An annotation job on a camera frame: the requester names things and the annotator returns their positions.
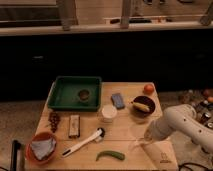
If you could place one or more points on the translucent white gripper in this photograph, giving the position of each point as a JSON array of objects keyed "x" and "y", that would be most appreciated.
[{"x": 147, "y": 140}]

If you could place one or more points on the silver metal fork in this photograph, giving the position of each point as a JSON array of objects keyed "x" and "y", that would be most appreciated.
[{"x": 135, "y": 144}]

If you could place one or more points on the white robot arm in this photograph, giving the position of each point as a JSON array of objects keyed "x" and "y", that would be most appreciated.
[{"x": 179, "y": 118}]

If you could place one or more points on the white paper cup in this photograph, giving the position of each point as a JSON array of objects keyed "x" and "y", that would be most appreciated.
[{"x": 108, "y": 113}]

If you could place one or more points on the dark brown bowl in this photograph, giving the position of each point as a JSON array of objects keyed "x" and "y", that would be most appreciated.
[{"x": 144, "y": 100}]

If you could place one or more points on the yellow corn piece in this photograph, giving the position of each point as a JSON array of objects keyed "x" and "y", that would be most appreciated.
[{"x": 141, "y": 106}]

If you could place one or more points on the green pea pod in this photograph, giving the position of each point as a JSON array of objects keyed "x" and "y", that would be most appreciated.
[{"x": 115, "y": 154}]

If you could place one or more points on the orange fruit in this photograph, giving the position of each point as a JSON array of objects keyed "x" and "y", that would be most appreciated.
[{"x": 148, "y": 89}]

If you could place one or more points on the blue sponge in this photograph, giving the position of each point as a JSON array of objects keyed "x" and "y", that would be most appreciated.
[{"x": 117, "y": 101}]

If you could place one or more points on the brown rectangular bar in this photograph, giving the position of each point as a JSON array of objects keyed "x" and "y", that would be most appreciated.
[{"x": 74, "y": 126}]

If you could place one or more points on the green plastic tray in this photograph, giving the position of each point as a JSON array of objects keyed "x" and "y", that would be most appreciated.
[{"x": 76, "y": 93}]

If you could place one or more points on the dark red grape bunch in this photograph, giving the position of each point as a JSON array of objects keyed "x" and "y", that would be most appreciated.
[{"x": 54, "y": 120}]

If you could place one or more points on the grey folded cloth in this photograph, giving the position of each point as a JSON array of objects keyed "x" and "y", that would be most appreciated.
[{"x": 43, "y": 148}]

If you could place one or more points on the orange plastic bowl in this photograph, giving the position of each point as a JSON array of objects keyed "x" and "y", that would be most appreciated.
[{"x": 29, "y": 153}]

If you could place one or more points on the white handled dish brush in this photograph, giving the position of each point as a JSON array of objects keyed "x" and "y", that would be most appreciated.
[{"x": 96, "y": 136}]

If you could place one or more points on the black chair frame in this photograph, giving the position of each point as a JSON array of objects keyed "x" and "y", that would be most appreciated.
[{"x": 17, "y": 156}]

